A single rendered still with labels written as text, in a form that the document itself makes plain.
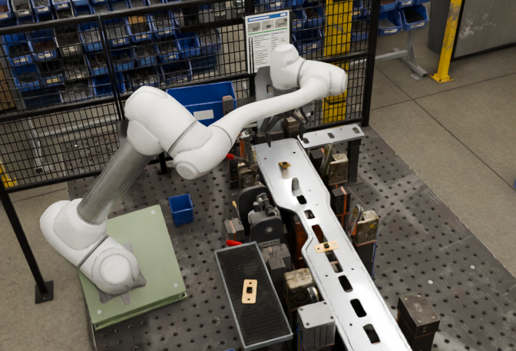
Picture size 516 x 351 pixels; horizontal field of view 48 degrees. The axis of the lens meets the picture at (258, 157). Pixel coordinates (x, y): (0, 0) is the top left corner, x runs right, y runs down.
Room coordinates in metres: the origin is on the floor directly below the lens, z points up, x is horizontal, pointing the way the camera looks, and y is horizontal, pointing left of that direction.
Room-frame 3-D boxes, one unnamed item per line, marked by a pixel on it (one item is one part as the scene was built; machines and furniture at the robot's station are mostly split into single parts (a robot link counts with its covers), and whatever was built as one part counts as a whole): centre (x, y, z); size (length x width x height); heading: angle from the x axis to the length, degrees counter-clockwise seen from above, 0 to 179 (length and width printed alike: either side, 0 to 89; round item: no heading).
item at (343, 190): (1.70, -0.33, 0.84); 0.11 x 0.08 x 0.29; 104
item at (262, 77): (2.10, -0.06, 1.17); 0.12 x 0.01 x 0.34; 104
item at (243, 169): (1.80, 0.05, 0.88); 0.07 x 0.06 x 0.35; 104
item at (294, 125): (2.14, -0.17, 0.88); 0.08 x 0.08 x 0.36; 14
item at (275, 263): (1.25, -0.04, 0.90); 0.05 x 0.05 x 0.40; 14
